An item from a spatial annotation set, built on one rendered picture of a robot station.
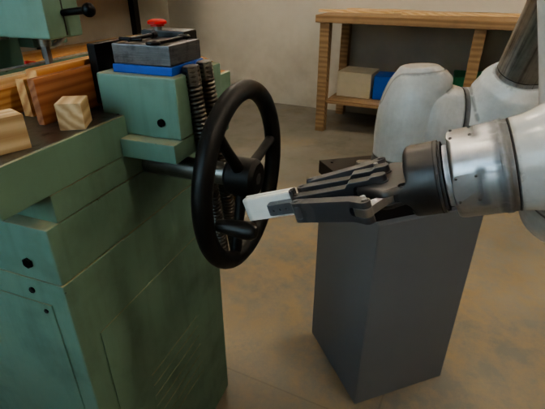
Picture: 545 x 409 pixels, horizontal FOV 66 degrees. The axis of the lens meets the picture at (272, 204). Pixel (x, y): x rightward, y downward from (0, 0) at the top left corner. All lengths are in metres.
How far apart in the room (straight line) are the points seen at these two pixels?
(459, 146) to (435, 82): 0.60
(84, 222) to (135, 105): 0.18
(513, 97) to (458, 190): 0.61
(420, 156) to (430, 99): 0.58
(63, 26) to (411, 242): 0.82
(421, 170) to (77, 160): 0.43
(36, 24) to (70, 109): 0.17
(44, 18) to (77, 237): 0.32
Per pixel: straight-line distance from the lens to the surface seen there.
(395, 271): 1.07
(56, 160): 0.60
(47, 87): 0.68
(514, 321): 1.79
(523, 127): 0.43
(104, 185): 0.67
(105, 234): 0.69
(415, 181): 0.43
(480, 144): 0.43
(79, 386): 0.81
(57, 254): 0.63
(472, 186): 0.43
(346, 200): 0.43
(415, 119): 1.01
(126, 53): 0.67
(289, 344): 1.49
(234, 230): 0.55
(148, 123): 0.66
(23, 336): 0.80
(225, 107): 0.56
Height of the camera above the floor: 1.08
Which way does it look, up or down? 28 degrees down
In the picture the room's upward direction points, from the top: straight up
